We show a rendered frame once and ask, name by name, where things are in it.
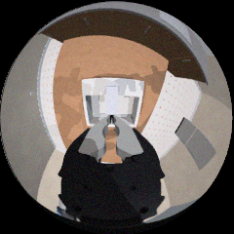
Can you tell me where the grey mixer tap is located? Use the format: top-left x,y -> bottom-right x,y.
104,81 -> 120,115

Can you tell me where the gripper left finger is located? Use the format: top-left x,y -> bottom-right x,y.
58,115 -> 112,177

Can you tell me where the grey square sink basin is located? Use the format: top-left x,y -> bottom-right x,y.
82,78 -> 144,127

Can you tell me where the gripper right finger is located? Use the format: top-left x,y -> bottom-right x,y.
112,115 -> 165,179

